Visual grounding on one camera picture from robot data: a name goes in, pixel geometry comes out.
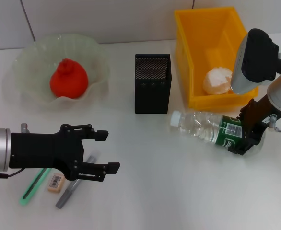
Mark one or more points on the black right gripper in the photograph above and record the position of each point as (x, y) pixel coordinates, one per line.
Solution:
(256, 122)

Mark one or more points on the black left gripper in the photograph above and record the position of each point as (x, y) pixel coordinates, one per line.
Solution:
(42, 149)

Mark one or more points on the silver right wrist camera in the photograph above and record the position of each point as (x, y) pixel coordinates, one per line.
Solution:
(255, 62)

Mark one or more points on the white paper ball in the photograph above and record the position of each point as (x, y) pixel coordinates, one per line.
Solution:
(216, 81)

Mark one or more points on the clear bottle with green label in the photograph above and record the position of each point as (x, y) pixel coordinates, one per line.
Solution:
(198, 127)

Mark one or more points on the black mesh pen holder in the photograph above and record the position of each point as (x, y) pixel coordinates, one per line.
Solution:
(152, 100)

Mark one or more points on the pale green glass fruit plate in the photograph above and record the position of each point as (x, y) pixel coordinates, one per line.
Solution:
(35, 62)

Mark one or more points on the grey marker pen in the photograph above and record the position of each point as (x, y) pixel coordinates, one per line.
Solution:
(63, 200)

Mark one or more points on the green utility knife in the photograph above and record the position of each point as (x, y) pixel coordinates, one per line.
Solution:
(22, 203)

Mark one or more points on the left gripper silver plug stub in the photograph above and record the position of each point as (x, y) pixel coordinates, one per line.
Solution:
(24, 128)

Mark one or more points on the yellow plastic bin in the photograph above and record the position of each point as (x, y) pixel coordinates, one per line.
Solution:
(202, 48)

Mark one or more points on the beige eraser with barcode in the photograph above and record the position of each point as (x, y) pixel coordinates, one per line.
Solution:
(56, 184)

